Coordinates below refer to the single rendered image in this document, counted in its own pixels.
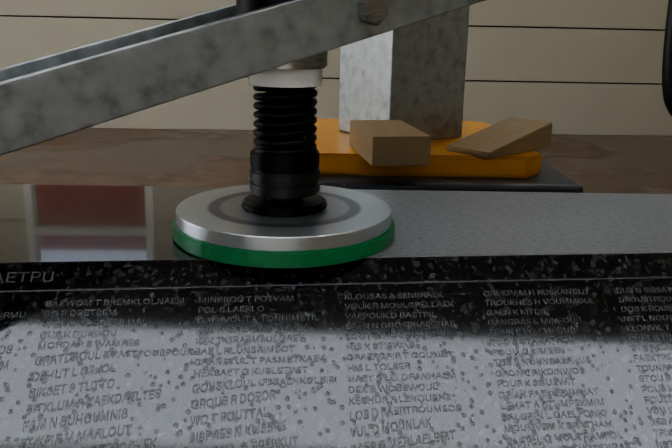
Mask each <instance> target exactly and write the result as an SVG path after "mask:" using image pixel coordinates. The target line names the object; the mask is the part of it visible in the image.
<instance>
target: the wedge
mask: <svg viewBox="0 0 672 448"><path fill-rule="evenodd" d="M552 125H553V124H552V122H544V121H537V120H529V119H521V118H514V117H509V118H507V119H505V120H502V121H500V122H498V123H496V124H494V125H491V126H489V127H487V128H485V129H482V130H480V131H478V132H476V133H474V134H471V135H469V136H467V137H465V138H463V139H460V140H458V141H456V142H454V143H451V144H449V145H447V146H446V150H447V151H451V152H456V153H462V154H467V155H473V156H478V157H484V158H495V157H501V156H506V155H512V154H517V153H523V152H528V151H534V150H540V149H545V148H550V147H551V136H552Z"/></svg>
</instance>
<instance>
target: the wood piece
mask: <svg viewBox="0 0 672 448"><path fill-rule="evenodd" d="M349 145H350V147H351V148H353V149H354V150H355V151H356V152H357V153H358V154H359V155H360V156H361V157H363V158H364V159H365V160H366V161H367V162H368V163H369V164H370V165H371V166H426V165H430V152H431V136H430V135H428V134H426V133H424V132H422V131H420V130H418V129H417V128H415V127H413V126H411V125H409V124H407V123H405V122H403V121H401V120H350V141H349Z"/></svg>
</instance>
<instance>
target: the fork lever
mask: <svg viewBox="0 0 672 448"><path fill-rule="evenodd" d="M482 1H486V0H289V1H285V2H282V3H278V4H275V5H271V6H268V7H264V8H261V9H257V10H253V11H250V12H246V13H243V14H239V15H236V4H233V5H229V6H225V7H222V8H218V9H214V10H211V11H207V12H203V13H200V14H196V15H192V16H189V17H185V18H182V19H178V20H174V21H171V22H167V23H163V24H160V25H156V26H152V27H149V28H145V29H141V30H138V31H134V32H131V33H127V34H123V35H120V36H116V37H112V38H109V39H105V40H101V41H98V42H94V43H90V44H87V45H83V46H79V47H76V48H72V49H69V50H65V51H61V52H58V53H54V54H50V55H47V56H43V57H39V58H36V59H32V60H28V61H25V62H21V63H17V64H14V65H10V66H7V67H3V68H0V156H1V155H4V154H7V153H10V152H13V151H17V150H20V149H23V148H26V147H29V146H32V145H35V144H38V143H42V142H45V141H48V140H51V139H54V138H57V137H60V136H64V135H67V134H70V133H73V132H76V131H79V130H82V129H85V128H89V127H92V126H95V125H98V124H101V123H104V122H107V121H110V120H114V119H117V118H120V117H123V116H126V115H129V114H132V113H135V112H139V111H142V110H145V109H148V108H151V107H154V106H157V105H160V104H164V103H167V102H170V101H173V100H176V99H179V98H182V97H185V96H189V95H192V94H195V93H198V92H201V91H204V90H207V89H210V88H214V87H217V86H220V85H223V84H226V83H229V82H232V81H235V80H239V79H242V78H245V77H248V76H251V75H254V74H257V73H260V72H264V71H267V70H270V69H273V68H276V67H279V66H282V65H285V64H289V63H292V62H295V61H298V60H301V59H304V58H307V57H310V56H314V55H317V54H320V53H323V52H326V51H329V50H332V49H335V48H339V47H342V46H345V45H348V44H351V43H354V42H357V41H361V40H364V39H367V38H370V37H373V36H376V35H379V34H382V33H386V32H389V31H392V30H395V29H398V28H401V27H404V26H407V25H411V24H414V23H417V22H420V21H423V20H426V19H429V18H432V17H436V16H439V15H442V14H445V13H448V12H451V11H454V10H457V9H461V8H464V7H467V6H470V5H473V4H476V3H479V2H482Z"/></svg>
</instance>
